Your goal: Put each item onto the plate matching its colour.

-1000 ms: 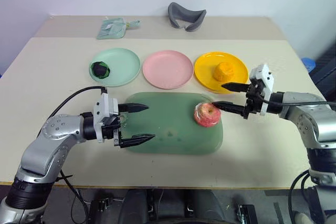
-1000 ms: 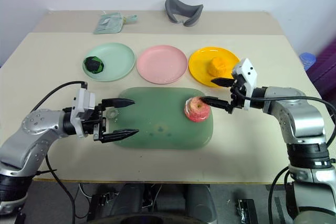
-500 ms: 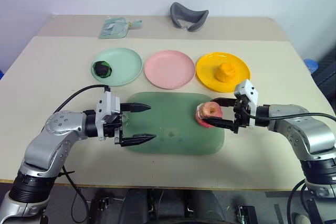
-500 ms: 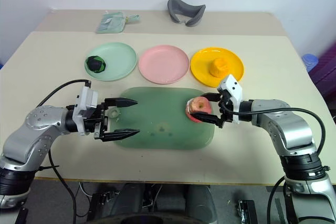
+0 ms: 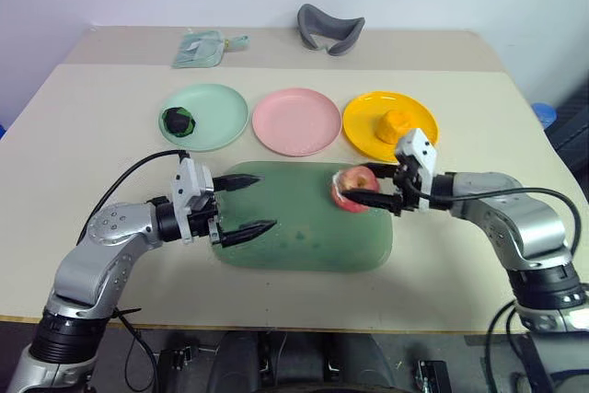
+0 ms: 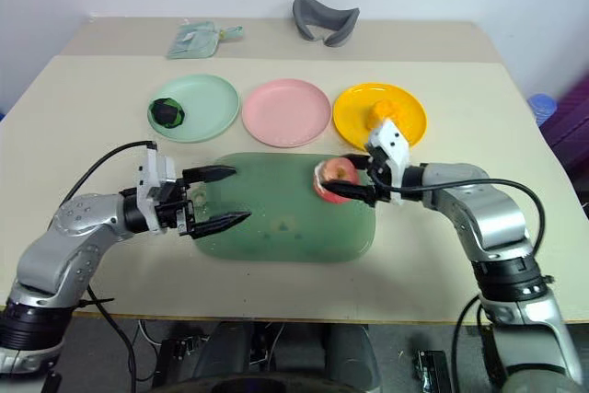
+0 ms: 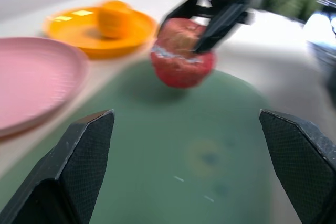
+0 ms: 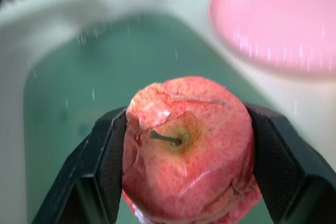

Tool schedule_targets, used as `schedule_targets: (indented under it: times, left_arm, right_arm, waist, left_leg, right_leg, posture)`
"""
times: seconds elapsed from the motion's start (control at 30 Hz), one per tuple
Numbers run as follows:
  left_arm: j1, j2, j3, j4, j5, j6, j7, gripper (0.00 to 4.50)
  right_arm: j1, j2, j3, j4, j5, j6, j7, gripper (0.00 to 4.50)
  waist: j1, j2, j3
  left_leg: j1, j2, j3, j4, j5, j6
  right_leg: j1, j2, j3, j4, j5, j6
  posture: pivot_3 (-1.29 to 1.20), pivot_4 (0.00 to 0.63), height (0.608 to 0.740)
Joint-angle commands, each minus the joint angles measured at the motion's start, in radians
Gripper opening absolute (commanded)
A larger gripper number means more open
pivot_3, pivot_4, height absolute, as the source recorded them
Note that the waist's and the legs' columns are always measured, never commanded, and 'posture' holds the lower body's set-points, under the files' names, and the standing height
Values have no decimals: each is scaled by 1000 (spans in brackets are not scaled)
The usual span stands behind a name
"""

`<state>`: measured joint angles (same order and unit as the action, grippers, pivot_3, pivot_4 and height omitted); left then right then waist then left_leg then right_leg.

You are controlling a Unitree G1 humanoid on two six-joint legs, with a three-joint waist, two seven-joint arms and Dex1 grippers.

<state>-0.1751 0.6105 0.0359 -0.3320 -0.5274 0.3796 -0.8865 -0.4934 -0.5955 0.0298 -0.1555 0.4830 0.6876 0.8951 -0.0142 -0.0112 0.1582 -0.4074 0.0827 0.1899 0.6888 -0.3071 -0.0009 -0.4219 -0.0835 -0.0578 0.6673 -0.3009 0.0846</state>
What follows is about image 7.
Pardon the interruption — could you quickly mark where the red apple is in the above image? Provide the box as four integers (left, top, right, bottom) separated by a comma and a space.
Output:
150, 17, 217, 89

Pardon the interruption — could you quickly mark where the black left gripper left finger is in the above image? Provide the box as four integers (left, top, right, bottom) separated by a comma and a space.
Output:
0, 109, 116, 224

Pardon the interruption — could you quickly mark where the pink plate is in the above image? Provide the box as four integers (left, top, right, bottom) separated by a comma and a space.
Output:
0, 37, 90, 138

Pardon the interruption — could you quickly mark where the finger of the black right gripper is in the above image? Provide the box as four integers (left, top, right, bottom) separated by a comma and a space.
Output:
193, 4, 253, 54
160, 0, 211, 27

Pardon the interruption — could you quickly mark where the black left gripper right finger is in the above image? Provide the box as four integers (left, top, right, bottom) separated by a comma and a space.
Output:
259, 109, 336, 224

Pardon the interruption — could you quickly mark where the orange fruit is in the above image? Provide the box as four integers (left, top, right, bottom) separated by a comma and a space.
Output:
97, 0, 135, 39

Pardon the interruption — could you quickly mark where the orange plate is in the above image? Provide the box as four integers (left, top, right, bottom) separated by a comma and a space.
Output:
43, 6, 159, 60

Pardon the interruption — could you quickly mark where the green fabric object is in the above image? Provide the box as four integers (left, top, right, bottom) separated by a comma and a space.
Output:
265, 0, 325, 22

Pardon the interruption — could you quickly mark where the green plate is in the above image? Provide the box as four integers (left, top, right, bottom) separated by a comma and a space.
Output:
0, 60, 274, 224

